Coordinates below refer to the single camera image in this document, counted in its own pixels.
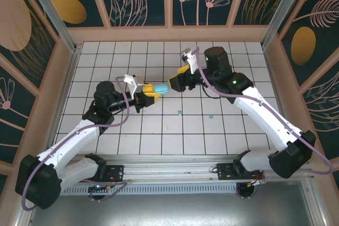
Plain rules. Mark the teal earbud charging case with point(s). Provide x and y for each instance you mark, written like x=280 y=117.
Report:
x=161 y=88

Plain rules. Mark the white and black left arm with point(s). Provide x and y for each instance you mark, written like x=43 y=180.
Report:
x=71 y=138

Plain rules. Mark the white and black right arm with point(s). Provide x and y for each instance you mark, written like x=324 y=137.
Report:
x=265 y=117

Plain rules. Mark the grey metal sheet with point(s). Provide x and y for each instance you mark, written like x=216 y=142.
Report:
x=172 y=210

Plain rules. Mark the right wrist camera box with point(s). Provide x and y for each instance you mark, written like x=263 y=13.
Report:
x=190 y=60

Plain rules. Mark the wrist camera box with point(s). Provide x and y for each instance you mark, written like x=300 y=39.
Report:
x=190 y=60
x=136 y=85

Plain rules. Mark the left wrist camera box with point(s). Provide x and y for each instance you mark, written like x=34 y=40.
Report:
x=136 y=85

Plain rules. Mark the aluminium table edge rail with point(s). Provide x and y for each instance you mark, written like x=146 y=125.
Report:
x=65 y=99
x=280 y=99

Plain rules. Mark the aluminium arm base rail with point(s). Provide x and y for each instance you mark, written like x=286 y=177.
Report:
x=172 y=169

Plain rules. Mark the aluminium frame post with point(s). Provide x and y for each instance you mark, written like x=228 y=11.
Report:
x=283 y=11
x=54 y=14

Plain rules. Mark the wall art panel feathery leaves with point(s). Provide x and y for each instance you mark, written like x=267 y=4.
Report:
x=303 y=46

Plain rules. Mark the wall art panel orange oval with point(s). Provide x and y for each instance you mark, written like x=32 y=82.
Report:
x=69 y=9

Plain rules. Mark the wall art panel single flower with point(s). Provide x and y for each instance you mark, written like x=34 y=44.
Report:
x=10 y=120

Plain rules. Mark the wall art panel big circle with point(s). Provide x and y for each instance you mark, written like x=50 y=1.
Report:
x=13 y=25

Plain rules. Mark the wall art panel outlined leaves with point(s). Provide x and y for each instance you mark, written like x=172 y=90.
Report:
x=323 y=109

